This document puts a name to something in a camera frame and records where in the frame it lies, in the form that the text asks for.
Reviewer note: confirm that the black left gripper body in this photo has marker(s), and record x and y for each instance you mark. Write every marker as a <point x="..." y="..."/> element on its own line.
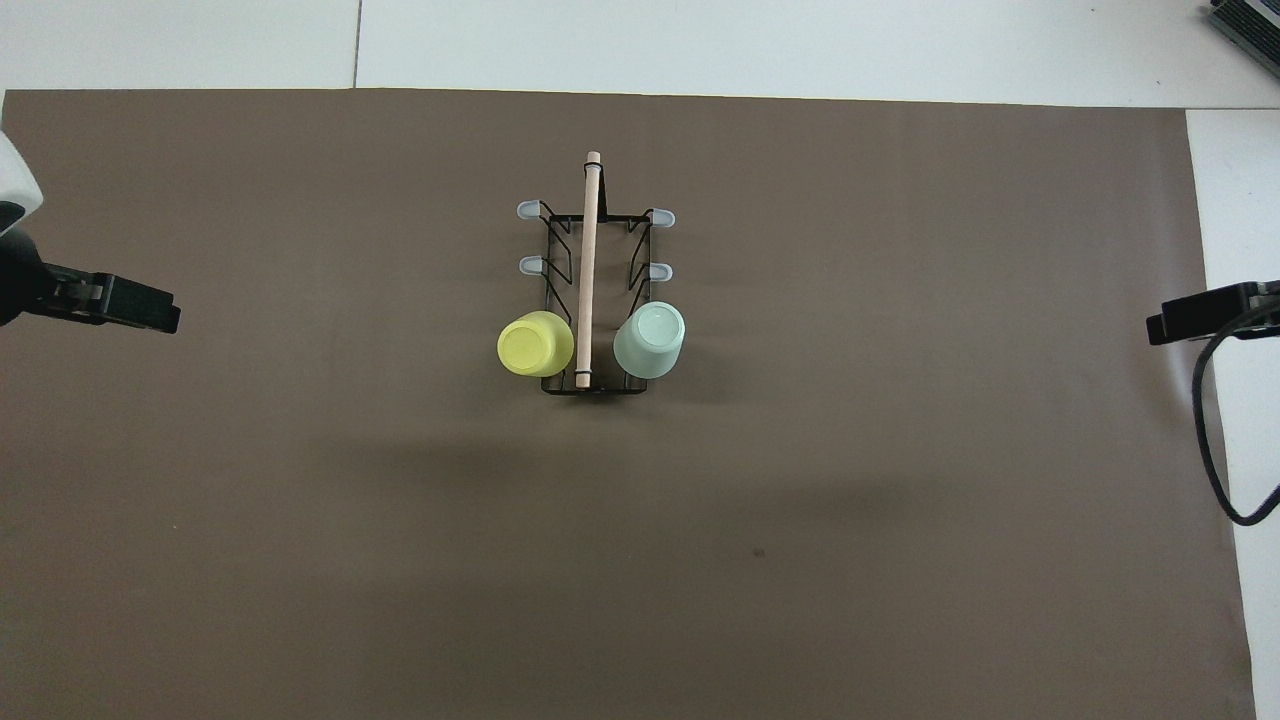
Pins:
<point x="22" y="285"/>

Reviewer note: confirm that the yellow plastic cup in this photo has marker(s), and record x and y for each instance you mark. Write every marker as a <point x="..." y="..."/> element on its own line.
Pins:
<point x="535" y="345"/>

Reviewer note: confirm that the pale green plastic cup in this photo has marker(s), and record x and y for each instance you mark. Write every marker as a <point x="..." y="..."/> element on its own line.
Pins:
<point x="650" y="340"/>

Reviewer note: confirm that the brown table mat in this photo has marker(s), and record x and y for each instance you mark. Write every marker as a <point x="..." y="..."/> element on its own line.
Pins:
<point x="300" y="500"/>

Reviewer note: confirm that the grey ribbed device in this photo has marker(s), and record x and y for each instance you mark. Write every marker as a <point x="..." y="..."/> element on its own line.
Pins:
<point x="1250" y="20"/>

